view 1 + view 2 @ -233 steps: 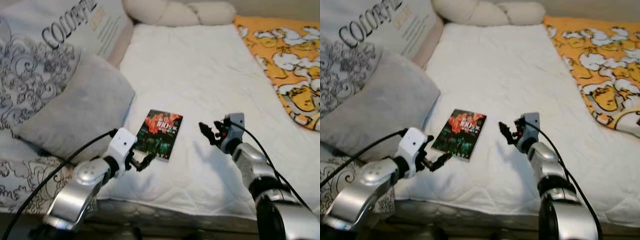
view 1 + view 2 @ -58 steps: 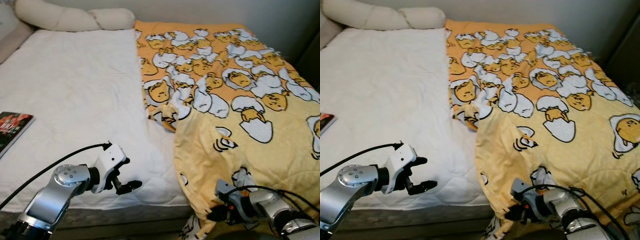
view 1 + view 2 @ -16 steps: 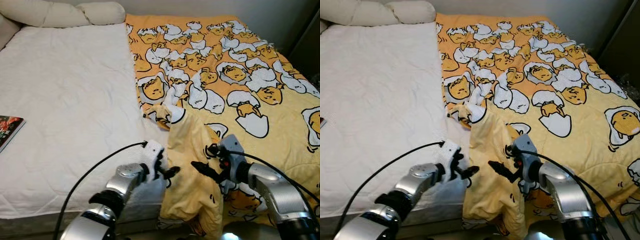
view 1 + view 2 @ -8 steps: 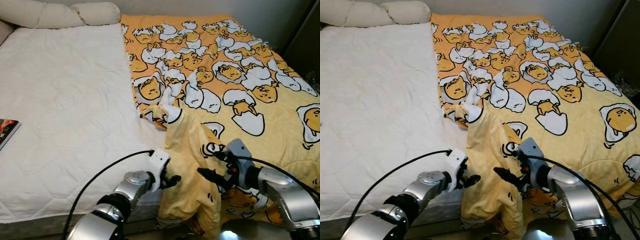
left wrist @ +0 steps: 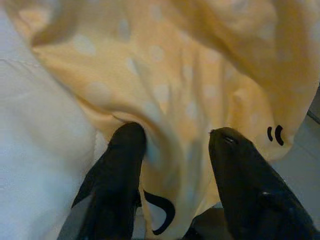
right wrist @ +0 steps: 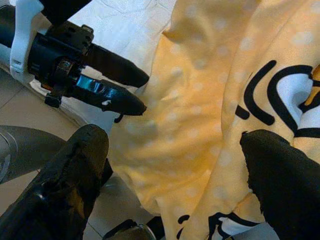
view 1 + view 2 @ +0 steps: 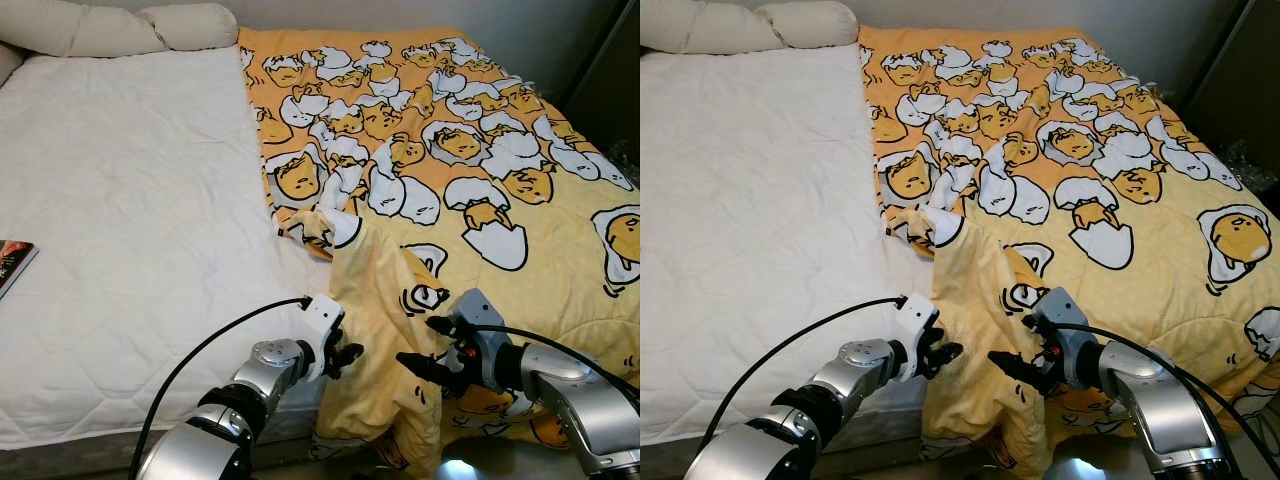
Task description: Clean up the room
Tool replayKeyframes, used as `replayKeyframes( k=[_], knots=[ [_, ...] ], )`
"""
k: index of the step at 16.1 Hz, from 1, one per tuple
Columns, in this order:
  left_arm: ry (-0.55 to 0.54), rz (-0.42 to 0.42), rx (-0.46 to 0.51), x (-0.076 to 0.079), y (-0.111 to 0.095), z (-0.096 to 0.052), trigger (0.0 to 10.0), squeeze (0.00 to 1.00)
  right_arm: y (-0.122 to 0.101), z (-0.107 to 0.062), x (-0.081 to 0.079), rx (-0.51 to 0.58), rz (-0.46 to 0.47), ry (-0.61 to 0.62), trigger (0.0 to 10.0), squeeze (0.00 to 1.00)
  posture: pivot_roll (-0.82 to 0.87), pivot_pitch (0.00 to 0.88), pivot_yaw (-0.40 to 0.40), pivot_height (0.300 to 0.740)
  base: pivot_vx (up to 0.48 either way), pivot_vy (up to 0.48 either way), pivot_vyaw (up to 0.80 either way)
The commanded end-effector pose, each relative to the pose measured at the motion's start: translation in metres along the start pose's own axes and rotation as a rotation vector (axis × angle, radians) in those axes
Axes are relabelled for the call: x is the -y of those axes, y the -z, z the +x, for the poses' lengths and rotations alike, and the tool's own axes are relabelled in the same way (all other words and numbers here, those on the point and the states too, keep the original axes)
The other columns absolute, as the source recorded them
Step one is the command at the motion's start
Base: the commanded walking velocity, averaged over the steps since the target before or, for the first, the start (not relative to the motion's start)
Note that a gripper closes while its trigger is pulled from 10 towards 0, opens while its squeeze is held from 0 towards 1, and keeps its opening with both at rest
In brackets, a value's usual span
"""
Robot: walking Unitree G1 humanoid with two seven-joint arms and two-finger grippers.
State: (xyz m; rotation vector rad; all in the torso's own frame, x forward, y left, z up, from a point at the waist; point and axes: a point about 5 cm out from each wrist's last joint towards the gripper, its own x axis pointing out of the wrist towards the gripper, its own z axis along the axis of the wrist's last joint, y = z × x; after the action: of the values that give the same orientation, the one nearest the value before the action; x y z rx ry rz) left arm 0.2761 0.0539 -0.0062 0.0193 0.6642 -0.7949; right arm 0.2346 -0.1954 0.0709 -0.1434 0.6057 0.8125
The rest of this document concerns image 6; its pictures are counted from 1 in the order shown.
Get grey robot leg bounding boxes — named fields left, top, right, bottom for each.
left=102, top=218, right=166, bottom=240
left=0, top=124, right=67, bottom=185

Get grey robot right leg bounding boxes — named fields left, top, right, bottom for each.
left=102, top=218, right=166, bottom=240

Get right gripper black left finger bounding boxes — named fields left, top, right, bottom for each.
left=0, top=124, right=113, bottom=240

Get grey robot left leg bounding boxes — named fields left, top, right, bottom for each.
left=0, top=124, right=67, bottom=185

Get yellow cartoon print blanket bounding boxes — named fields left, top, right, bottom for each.
left=108, top=0, right=320, bottom=240

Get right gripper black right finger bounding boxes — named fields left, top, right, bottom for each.
left=239, top=129, right=320, bottom=240

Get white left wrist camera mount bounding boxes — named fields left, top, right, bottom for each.
left=0, top=0, right=55, bottom=85

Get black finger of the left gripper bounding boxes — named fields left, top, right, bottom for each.
left=84, top=43, right=150, bottom=88
left=72, top=79, right=148, bottom=117

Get white quilted mattress pad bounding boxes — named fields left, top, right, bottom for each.
left=32, top=0, right=181, bottom=131

